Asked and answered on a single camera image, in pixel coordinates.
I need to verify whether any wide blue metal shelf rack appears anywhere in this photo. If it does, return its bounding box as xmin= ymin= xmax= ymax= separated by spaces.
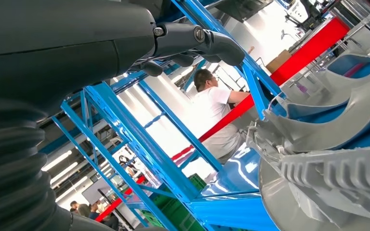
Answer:
xmin=60 ymin=0 xmax=370 ymax=231

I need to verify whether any red barrier belt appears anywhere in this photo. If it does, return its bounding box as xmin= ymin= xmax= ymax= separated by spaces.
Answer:
xmin=95 ymin=17 xmax=350 ymax=223

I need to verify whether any person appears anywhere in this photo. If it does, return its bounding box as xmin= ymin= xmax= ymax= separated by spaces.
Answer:
xmin=185 ymin=68 xmax=252 ymax=165
xmin=88 ymin=200 xmax=110 ymax=221
xmin=119 ymin=155 xmax=138 ymax=179
xmin=69 ymin=200 xmax=92 ymax=220

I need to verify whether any green plastic crate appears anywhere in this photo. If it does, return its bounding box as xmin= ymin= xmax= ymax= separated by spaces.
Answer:
xmin=142 ymin=173 xmax=207 ymax=231

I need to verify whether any brown cardboard box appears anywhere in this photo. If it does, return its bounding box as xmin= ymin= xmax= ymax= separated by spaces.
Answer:
xmin=265 ymin=49 xmax=292 ymax=74

